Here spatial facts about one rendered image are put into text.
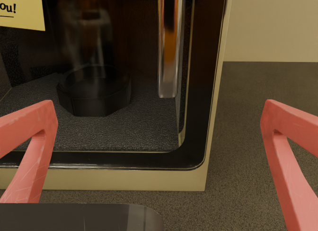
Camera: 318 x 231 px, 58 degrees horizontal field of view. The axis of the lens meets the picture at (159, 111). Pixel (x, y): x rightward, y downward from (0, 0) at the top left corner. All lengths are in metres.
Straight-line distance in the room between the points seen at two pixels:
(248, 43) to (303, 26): 0.13
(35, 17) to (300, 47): 0.66
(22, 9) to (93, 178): 0.21
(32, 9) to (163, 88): 0.12
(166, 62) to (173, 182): 0.20
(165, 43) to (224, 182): 0.25
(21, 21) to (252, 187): 0.33
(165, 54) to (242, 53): 0.57
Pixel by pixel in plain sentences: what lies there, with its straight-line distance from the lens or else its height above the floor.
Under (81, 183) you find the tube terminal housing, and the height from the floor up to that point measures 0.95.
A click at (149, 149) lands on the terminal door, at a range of 0.32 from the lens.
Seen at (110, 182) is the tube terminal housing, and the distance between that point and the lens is 0.38.
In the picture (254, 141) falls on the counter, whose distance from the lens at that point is 0.48.
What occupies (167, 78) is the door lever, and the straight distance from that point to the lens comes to 0.21.
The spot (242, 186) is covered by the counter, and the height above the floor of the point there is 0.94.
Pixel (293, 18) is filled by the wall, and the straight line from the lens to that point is 0.77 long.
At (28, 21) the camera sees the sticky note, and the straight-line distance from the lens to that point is 0.27.
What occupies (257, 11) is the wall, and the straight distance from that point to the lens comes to 0.74.
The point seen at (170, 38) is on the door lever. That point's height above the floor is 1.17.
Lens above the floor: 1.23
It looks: 35 degrees down
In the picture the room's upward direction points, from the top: straight up
